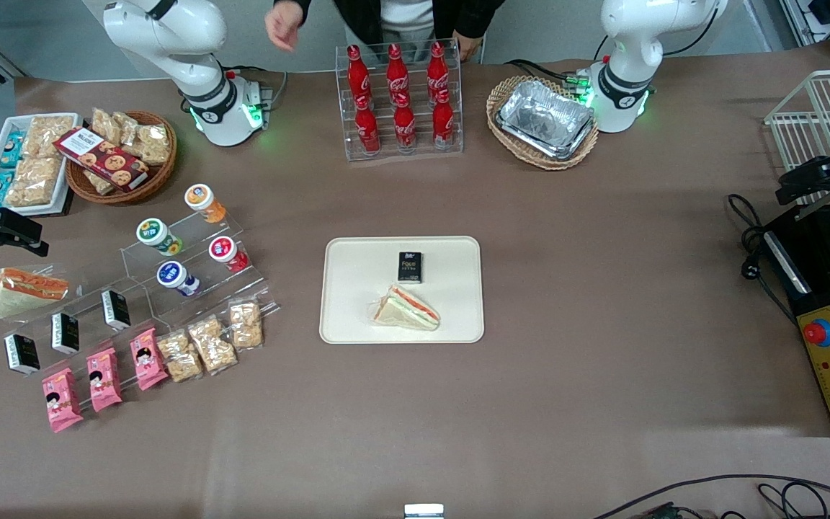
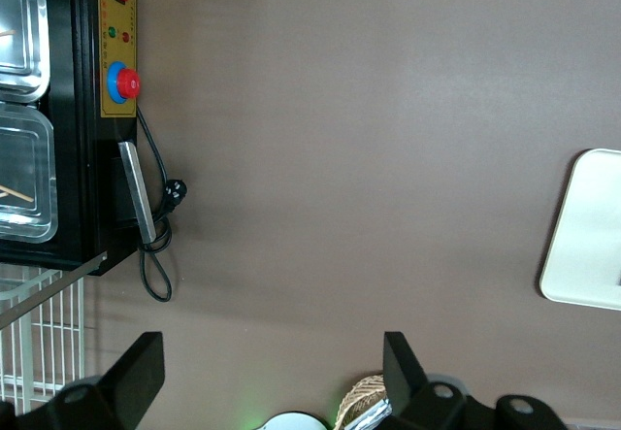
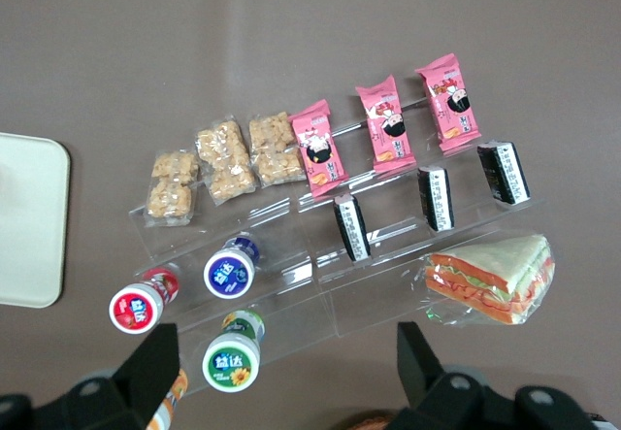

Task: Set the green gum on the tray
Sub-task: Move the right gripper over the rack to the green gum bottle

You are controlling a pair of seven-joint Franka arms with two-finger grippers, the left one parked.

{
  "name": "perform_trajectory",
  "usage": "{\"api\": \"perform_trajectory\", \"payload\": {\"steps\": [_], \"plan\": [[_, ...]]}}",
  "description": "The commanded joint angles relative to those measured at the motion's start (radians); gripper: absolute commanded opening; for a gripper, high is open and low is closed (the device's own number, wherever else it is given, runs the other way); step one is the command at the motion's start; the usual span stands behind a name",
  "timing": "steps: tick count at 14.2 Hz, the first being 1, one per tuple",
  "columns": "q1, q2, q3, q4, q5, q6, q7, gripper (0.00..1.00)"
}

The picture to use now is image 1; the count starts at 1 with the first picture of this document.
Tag green gum bottle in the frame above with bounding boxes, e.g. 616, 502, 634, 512
135, 218, 184, 257

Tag blue gum bottle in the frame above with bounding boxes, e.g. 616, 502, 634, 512
156, 260, 201, 298

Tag orange gum bottle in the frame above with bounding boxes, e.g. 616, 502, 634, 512
184, 183, 228, 225

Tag red gum bottle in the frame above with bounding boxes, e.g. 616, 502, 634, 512
207, 236, 251, 274

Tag cream plastic serving tray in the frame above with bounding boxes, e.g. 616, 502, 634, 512
318, 236, 486, 345

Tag person's right hand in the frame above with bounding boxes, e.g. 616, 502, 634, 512
265, 0, 306, 53

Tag person's left hand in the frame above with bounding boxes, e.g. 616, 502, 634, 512
454, 30, 485, 63

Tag wrapped triangle sandwich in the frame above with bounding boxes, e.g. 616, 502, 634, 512
0, 267, 71, 320
371, 283, 442, 333

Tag rice crisp snack pack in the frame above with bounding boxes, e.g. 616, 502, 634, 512
228, 298, 265, 351
3, 156, 64, 208
24, 115, 76, 161
156, 329, 204, 383
187, 314, 238, 375

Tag black tissue pack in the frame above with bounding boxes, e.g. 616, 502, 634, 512
4, 333, 42, 376
50, 311, 81, 355
397, 251, 424, 285
101, 289, 132, 332

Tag red cookie box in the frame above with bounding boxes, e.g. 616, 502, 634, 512
53, 127, 151, 192

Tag clear container with snacks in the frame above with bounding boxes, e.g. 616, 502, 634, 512
0, 208, 281, 379

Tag brown wicker snack basket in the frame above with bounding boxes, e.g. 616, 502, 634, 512
65, 110, 179, 205

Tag metal shelf rack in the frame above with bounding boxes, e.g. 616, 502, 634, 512
779, 0, 830, 69

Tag pink snack packet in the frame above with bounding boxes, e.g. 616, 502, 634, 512
85, 347, 123, 413
42, 367, 85, 434
130, 327, 170, 391

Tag black sealing machine yellow panel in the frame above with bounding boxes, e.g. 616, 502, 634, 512
759, 202, 830, 438

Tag wicker basket with foil trays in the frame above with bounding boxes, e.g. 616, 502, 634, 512
486, 75, 600, 172

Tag stacked aluminium foil trays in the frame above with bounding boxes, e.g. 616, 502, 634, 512
495, 79, 597, 161

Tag red cola bottle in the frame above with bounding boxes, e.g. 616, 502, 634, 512
346, 45, 373, 109
354, 96, 382, 154
393, 94, 417, 151
432, 90, 456, 148
427, 41, 452, 102
385, 43, 411, 106

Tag clear acrylic bottle rack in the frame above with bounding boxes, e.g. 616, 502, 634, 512
334, 38, 465, 163

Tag person's dark jacket torso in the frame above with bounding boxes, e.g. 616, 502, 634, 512
293, 0, 507, 45

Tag white wire basket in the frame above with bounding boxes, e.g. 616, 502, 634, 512
764, 68, 830, 207

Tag black power cable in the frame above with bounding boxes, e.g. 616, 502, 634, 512
726, 192, 799, 323

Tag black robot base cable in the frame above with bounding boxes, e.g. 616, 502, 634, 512
504, 58, 607, 98

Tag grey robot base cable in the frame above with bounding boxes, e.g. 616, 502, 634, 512
223, 65, 289, 132

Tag black cables bundle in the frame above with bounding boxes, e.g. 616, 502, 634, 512
594, 473, 830, 519

